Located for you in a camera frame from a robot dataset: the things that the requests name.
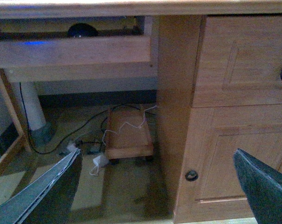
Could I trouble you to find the dark grey computer mouse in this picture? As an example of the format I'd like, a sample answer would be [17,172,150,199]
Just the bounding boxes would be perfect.
[67,23,98,38]

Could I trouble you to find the small wooden wheeled platform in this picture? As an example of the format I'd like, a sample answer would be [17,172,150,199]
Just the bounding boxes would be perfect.
[102,105,154,162]

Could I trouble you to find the wooden pull-out keyboard tray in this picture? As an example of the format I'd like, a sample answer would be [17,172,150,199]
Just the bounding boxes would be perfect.
[0,16,157,82]

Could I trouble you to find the wooden cabinet door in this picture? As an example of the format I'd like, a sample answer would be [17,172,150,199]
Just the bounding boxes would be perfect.
[174,104,282,223]

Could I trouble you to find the wooden desk drawer front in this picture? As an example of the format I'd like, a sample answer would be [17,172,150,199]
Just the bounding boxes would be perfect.
[193,15,282,107]

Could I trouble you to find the white power adapter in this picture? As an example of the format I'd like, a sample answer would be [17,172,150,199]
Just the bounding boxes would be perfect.
[89,154,109,176]

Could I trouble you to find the wooden desk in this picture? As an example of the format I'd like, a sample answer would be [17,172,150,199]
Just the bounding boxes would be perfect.
[0,0,282,212]

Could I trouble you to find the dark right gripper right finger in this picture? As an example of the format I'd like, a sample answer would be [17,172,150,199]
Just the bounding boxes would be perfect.
[233,148,282,224]

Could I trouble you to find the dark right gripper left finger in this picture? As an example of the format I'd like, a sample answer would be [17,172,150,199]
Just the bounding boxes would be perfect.
[0,149,83,224]

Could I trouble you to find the black floor cable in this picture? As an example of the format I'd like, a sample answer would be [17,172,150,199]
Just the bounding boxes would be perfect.
[19,82,141,155]

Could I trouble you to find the white round pipe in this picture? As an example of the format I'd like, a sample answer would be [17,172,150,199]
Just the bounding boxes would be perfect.
[14,82,46,131]

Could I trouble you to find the black ring door handle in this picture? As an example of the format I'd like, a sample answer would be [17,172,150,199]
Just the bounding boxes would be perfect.
[185,170,199,182]

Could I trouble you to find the white thin cable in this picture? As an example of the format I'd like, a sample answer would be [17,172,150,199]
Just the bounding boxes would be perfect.
[102,105,158,146]

